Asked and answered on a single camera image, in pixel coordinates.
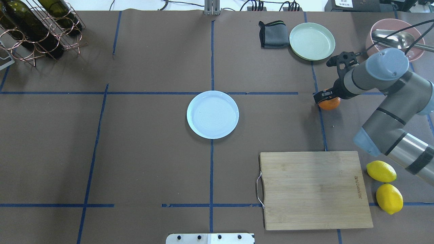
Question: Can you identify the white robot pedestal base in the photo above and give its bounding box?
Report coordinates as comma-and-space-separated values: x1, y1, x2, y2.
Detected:
165, 233, 255, 244

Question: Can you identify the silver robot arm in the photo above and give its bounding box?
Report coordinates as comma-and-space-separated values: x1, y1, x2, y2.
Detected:
314, 48, 434, 185

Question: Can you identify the folded grey cloth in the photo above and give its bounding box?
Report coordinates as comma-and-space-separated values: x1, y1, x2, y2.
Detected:
258, 20, 290, 49

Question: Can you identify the orange fruit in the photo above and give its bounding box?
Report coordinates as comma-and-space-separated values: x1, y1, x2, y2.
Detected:
318, 90, 341, 110

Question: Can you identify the lower yellow lemon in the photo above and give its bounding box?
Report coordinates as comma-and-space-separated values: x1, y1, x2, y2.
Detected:
376, 183, 403, 215

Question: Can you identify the yellow lemon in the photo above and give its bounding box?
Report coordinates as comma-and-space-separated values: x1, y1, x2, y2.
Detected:
366, 160, 397, 183
376, 183, 403, 215

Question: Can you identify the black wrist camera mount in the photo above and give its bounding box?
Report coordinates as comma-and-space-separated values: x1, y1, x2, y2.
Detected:
326, 52, 358, 70

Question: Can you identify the upper yellow lemon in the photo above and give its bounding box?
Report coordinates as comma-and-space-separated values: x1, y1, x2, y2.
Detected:
366, 160, 397, 183

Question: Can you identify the light blue plate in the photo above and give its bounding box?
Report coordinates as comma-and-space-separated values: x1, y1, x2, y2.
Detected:
186, 90, 240, 139

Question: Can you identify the pale green plate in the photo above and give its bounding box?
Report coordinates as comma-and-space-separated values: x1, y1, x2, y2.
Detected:
289, 23, 335, 61

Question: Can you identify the bamboo cutting board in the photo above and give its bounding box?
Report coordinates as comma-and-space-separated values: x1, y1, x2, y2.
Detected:
259, 151, 373, 231

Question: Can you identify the copper wire bottle rack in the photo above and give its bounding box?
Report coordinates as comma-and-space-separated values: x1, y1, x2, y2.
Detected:
1, 0, 88, 66

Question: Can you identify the pink bowl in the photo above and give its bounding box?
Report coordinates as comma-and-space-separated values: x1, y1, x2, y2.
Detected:
366, 18, 425, 62

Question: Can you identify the black camera cable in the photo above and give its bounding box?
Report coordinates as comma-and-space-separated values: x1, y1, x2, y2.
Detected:
354, 19, 434, 58

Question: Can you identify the dark wine bottle lower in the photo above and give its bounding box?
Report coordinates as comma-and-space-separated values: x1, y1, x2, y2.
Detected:
38, 0, 83, 37

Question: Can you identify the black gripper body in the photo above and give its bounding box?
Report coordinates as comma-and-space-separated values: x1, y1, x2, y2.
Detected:
327, 78, 350, 100

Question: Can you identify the metal ice scoop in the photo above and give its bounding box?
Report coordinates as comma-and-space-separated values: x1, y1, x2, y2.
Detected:
371, 29, 434, 52

